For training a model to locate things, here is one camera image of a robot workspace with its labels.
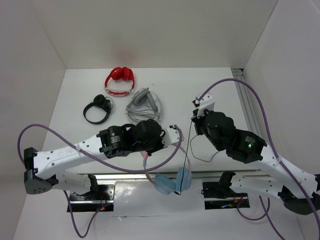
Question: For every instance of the grey white headphones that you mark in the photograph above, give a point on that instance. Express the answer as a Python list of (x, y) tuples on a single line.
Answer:
[(144, 105)]

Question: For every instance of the pink blue cat-ear headphones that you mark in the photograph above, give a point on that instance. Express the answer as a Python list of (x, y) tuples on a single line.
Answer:
[(182, 182)]

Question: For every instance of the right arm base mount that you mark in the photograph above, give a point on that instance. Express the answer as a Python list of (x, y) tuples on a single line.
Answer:
[(216, 198)]

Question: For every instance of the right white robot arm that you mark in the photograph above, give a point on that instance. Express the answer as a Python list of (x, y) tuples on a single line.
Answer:
[(296, 188)]

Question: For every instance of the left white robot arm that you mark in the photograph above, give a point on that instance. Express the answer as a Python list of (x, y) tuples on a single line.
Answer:
[(45, 170)]

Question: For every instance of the aluminium rail front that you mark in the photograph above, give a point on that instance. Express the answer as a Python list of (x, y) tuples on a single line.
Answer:
[(196, 175)]

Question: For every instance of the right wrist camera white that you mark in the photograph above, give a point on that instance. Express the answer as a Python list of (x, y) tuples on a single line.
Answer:
[(203, 104)]

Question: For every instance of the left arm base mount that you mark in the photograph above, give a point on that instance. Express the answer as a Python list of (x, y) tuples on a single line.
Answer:
[(103, 200)]

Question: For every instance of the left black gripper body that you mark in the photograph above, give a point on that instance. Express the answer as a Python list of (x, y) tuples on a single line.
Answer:
[(156, 144)]

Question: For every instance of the black headphones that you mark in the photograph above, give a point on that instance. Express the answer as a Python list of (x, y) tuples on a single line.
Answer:
[(101, 102)]

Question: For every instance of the red white headphones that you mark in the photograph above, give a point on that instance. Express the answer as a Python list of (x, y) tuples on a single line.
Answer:
[(120, 73)]

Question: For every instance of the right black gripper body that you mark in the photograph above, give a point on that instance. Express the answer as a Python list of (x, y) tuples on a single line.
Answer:
[(199, 122)]

